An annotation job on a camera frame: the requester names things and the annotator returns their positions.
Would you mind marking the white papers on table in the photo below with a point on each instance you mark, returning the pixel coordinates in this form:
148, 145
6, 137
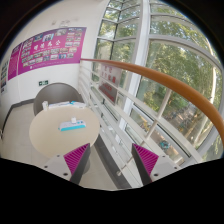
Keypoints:
65, 104

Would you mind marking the large magenta wall poster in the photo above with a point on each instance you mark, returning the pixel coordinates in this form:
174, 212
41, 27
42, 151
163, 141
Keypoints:
53, 47

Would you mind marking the narrow magenta wall poster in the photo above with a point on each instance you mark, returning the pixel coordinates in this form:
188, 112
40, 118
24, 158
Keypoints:
14, 58

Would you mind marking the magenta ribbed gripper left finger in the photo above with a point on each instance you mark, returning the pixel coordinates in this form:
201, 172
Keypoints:
70, 166

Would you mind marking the round beige table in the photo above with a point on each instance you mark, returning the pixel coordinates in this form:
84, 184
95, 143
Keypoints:
47, 137

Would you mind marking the white metal railing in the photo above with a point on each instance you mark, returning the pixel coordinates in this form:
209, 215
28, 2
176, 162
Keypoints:
122, 125

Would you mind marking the grey curved chair back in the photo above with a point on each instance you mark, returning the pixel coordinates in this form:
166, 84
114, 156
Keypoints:
55, 93

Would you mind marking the white charger plug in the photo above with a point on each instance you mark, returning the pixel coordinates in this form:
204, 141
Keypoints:
73, 119

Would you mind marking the green exit sign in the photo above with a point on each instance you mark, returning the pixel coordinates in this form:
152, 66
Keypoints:
41, 83

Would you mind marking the white paper cup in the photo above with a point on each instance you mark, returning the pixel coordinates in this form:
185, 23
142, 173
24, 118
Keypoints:
45, 105

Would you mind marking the orange wooden handrail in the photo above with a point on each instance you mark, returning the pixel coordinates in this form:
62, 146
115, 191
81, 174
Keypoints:
177, 86

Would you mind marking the red white notice board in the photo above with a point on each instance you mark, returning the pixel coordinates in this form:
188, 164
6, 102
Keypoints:
109, 81

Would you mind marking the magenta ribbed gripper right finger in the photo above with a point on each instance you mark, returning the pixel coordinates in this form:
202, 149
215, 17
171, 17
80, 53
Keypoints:
145, 159

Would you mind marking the white blue power strip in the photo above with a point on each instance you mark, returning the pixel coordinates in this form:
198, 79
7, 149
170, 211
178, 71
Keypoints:
65, 126

